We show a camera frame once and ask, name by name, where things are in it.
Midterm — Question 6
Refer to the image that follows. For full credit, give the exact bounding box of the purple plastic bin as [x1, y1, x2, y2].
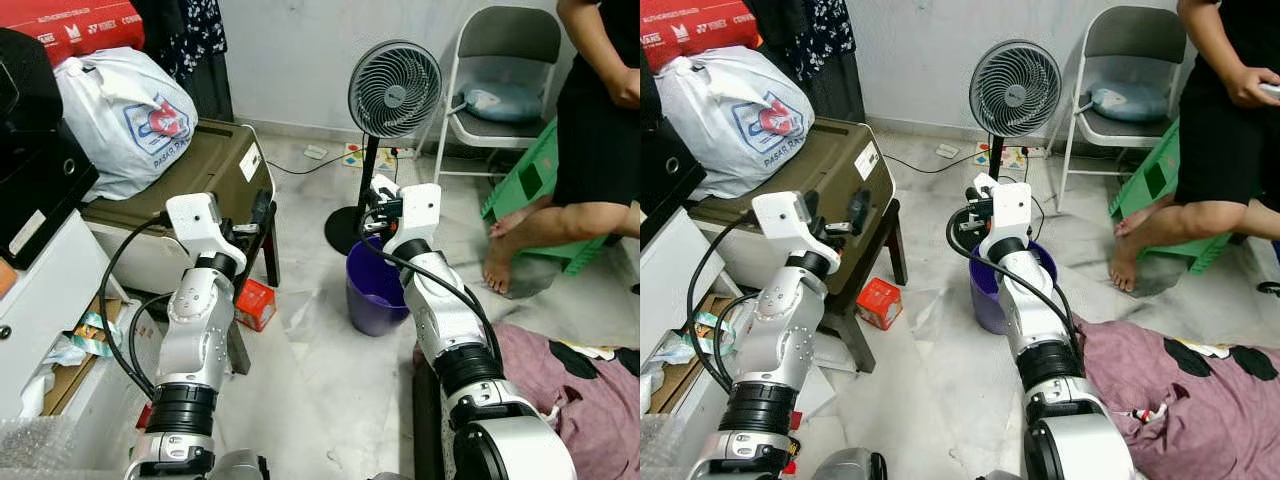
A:
[345, 238, 411, 338]
[968, 240, 1059, 336]

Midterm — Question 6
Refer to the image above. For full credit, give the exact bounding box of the olive storage box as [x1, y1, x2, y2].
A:
[80, 120, 276, 296]
[690, 118, 896, 311]

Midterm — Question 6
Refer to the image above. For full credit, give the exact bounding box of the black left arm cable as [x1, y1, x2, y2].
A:
[124, 292, 176, 393]
[712, 292, 766, 391]

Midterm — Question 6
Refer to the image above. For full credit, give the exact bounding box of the white printed plastic bag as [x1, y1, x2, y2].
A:
[655, 45, 819, 201]
[55, 47, 199, 201]

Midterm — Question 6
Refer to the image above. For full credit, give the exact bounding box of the dark floral garment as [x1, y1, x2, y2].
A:
[135, 0, 233, 121]
[745, 0, 866, 126]

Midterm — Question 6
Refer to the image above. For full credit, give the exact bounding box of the blue-grey seat cushion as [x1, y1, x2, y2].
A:
[1088, 82, 1171, 124]
[463, 82, 546, 124]

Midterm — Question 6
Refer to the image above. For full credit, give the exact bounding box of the black metal stand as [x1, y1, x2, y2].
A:
[225, 200, 281, 376]
[815, 195, 909, 373]

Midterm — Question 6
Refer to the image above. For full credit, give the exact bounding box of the pink cartoon print blanket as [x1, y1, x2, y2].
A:
[1075, 318, 1280, 480]
[415, 322, 641, 480]

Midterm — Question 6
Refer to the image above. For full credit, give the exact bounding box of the silver left robot leg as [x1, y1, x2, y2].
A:
[205, 450, 269, 480]
[810, 448, 886, 480]

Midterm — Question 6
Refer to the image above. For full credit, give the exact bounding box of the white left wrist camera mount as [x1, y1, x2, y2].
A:
[750, 190, 831, 273]
[165, 193, 246, 273]

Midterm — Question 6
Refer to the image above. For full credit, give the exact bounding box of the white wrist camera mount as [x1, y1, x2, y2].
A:
[165, 193, 246, 273]
[750, 190, 831, 273]
[383, 183, 443, 259]
[978, 182, 1033, 261]

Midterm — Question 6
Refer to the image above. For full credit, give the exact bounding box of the person in black dress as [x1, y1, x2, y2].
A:
[1108, 0, 1280, 293]
[483, 0, 641, 297]

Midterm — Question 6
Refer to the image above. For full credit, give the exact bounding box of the red racket bag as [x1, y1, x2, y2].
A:
[0, 0, 146, 66]
[640, 0, 761, 73]

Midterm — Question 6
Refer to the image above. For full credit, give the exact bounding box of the white drawer cabinet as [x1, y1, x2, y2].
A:
[0, 210, 131, 471]
[640, 205, 746, 480]

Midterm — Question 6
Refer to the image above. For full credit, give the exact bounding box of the small red carton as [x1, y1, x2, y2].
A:
[857, 277, 904, 331]
[235, 278, 278, 333]

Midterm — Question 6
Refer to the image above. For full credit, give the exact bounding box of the black left camera cable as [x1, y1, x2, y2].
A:
[685, 208, 756, 396]
[97, 210, 171, 403]

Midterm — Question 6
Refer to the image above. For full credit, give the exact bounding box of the black rounded bag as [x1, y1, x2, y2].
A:
[640, 65, 663, 131]
[0, 28, 63, 136]

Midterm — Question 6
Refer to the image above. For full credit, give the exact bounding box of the black box with label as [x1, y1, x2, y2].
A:
[640, 125, 709, 251]
[0, 130, 99, 269]

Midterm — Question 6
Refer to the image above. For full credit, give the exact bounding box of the grey folding chair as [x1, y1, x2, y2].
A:
[433, 8, 564, 186]
[1055, 5, 1191, 186]

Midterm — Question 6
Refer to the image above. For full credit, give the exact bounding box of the brown cardboard piece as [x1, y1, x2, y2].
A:
[650, 295, 736, 413]
[45, 290, 126, 416]

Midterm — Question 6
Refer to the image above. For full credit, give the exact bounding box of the colourful power strip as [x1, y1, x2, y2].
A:
[975, 143, 1031, 171]
[343, 143, 401, 171]

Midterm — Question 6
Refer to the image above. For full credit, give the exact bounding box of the green plastic stool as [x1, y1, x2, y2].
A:
[1108, 118, 1233, 276]
[480, 118, 611, 276]

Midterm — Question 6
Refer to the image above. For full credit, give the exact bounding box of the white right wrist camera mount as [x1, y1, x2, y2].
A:
[978, 182, 1033, 261]
[383, 183, 443, 259]

